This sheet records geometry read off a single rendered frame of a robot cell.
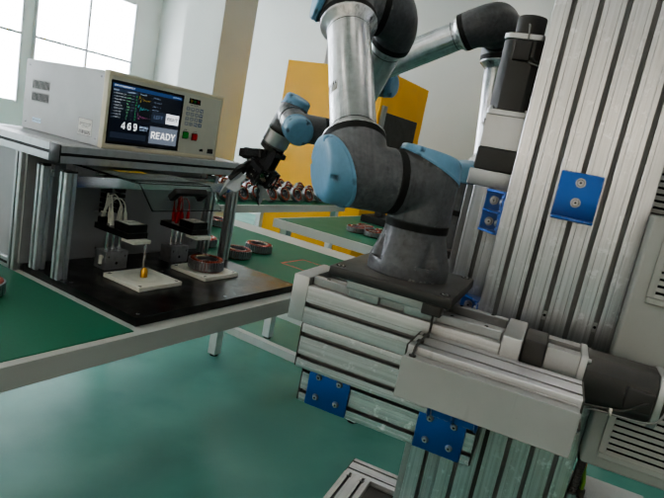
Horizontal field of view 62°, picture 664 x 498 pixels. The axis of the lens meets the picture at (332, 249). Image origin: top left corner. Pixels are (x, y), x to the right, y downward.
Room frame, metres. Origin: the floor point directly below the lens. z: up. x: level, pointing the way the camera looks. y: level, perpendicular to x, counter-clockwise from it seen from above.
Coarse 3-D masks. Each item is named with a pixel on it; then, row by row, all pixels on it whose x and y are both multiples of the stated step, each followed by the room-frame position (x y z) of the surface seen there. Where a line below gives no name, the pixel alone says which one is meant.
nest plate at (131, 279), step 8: (112, 272) 1.47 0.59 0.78; (120, 272) 1.49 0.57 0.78; (128, 272) 1.50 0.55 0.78; (136, 272) 1.52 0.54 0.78; (152, 272) 1.55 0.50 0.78; (112, 280) 1.44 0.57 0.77; (120, 280) 1.42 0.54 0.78; (128, 280) 1.43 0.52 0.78; (136, 280) 1.44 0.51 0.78; (144, 280) 1.46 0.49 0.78; (152, 280) 1.47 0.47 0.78; (160, 280) 1.49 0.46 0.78; (168, 280) 1.50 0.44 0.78; (176, 280) 1.51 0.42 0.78; (136, 288) 1.39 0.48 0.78; (144, 288) 1.40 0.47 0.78; (152, 288) 1.42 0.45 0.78; (160, 288) 1.44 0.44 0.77
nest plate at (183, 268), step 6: (174, 264) 1.68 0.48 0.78; (180, 264) 1.69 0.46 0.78; (186, 264) 1.70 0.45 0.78; (180, 270) 1.64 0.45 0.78; (186, 270) 1.63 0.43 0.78; (192, 270) 1.65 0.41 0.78; (228, 270) 1.73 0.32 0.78; (192, 276) 1.62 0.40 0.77; (198, 276) 1.61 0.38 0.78; (204, 276) 1.61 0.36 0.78; (210, 276) 1.62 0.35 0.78; (216, 276) 1.64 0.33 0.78; (222, 276) 1.66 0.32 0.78; (228, 276) 1.68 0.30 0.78; (234, 276) 1.71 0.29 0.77
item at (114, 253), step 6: (96, 252) 1.53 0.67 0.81; (102, 252) 1.52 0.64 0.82; (108, 252) 1.52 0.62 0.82; (114, 252) 1.53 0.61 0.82; (120, 252) 1.55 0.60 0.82; (126, 252) 1.57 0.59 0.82; (96, 258) 1.53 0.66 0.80; (108, 258) 1.52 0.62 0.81; (114, 258) 1.53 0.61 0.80; (120, 258) 1.55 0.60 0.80; (126, 258) 1.57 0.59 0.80; (96, 264) 1.53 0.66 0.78; (102, 264) 1.52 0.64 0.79; (108, 264) 1.52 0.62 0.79; (114, 264) 1.54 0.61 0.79; (120, 264) 1.55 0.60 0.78
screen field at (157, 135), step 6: (150, 126) 1.61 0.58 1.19; (156, 126) 1.63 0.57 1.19; (150, 132) 1.61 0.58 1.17; (156, 132) 1.63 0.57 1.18; (162, 132) 1.65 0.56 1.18; (168, 132) 1.67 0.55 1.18; (174, 132) 1.69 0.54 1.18; (150, 138) 1.61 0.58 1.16; (156, 138) 1.63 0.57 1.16; (162, 138) 1.65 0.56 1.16; (168, 138) 1.67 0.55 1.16; (174, 138) 1.69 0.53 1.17; (162, 144) 1.65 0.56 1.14; (168, 144) 1.67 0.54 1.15; (174, 144) 1.69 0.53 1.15
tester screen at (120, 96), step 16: (112, 96) 1.49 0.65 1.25; (128, 96) 1.53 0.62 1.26; (144, 96) 1.58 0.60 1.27; (160, 96) 1.63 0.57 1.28; (112, 112) 1.49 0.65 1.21; (128, 112) 1.54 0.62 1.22; (144, 112) 1.58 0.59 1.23; (160, 112) 1.63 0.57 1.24; (176, 112) 1.68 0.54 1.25; (112, 128) 1.50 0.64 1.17; (144, 128) 1.59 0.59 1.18; (176, 128) 1.69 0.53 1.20; (144, 144) 1.60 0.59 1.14
